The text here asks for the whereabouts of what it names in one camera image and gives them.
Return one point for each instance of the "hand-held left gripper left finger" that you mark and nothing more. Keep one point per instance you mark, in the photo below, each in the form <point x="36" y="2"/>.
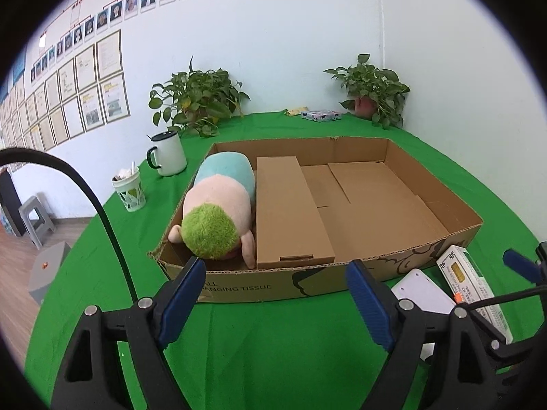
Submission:
<point x="183" y="294"/>

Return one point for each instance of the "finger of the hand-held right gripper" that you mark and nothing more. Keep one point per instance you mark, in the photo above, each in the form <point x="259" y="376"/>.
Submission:
<point x="508" y="354"/>
<point x="519" y="264"/>

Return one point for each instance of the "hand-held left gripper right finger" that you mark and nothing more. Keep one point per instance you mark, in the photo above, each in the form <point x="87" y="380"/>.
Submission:
<point x="369" y="303"/>

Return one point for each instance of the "white plastic device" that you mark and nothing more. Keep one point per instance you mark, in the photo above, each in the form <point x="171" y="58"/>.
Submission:
<point x="421" y="294"/>

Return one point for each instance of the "white medicine box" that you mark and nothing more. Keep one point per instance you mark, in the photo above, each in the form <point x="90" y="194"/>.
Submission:
<point x="466" y="273"/>

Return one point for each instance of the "large cardboard tray box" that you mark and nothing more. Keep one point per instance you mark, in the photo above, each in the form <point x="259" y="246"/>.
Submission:
<point x="376" y="205"/>

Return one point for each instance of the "pink and teal plush toy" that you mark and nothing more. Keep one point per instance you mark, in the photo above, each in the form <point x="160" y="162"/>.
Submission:
<point x="213" y="196"/>

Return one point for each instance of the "brown cardboard box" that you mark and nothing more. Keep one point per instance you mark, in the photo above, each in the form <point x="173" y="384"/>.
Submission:
<point x="286" y="209"/>

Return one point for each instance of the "green tablecloth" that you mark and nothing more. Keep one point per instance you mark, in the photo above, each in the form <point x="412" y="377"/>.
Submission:
<point x="256" y="341"/>

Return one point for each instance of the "green patterned paper cup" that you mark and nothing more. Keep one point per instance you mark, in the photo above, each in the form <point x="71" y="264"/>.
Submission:
<point x="130" y="198"/>

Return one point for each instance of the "crumpled white paper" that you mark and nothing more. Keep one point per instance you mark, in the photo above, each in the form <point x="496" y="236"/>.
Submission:
<point x="123" y="174"/>

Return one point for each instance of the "grey box with orange dot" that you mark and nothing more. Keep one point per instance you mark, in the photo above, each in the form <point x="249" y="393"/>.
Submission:
<point x="47" y="271"/>

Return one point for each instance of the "white enamel mug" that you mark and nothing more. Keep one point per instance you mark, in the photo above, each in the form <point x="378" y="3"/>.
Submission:
<point x="171" y="156"/>

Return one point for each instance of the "grey plastic stool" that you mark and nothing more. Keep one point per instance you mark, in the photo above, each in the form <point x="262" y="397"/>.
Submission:
<point x="30" y="209"/>

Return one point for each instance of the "patterned tissue pack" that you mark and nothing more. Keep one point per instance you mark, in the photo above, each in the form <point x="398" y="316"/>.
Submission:
<point x="320" y="115"/>

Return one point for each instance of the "dark cabinet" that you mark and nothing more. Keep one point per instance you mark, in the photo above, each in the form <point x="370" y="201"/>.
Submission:
<point x="10" y="205"/>

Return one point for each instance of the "large leafy potted plant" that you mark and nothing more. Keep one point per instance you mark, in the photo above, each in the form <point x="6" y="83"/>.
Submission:
<point x="192" y="94"/>

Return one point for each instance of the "small yellow packet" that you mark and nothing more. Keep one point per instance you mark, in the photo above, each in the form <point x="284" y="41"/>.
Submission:
<point x="295" y="112"/>

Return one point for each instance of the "potted plant in reddish pot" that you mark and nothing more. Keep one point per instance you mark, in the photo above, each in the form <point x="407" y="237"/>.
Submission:
<point x="371" y="85"/>

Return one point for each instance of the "rows of framed wall documents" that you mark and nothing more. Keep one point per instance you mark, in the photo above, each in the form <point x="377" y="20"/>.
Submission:
<point x="77" y="89"/>

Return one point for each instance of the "white wall conduit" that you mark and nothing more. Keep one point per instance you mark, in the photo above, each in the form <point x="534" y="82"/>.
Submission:
<point x="381" y="30"/>

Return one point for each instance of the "blue wall sign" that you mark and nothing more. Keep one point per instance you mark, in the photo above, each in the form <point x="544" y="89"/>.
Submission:
<point x="19" y="66"/>

